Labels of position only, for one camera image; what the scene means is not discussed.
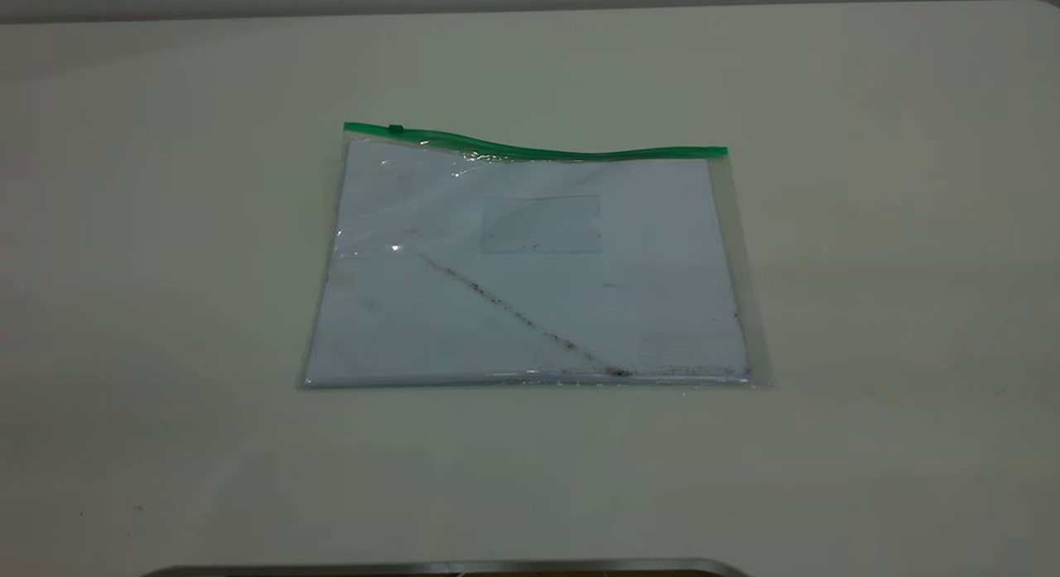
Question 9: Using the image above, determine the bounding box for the clear plastic zip bag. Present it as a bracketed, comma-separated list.
[298, 120, 775, 392]

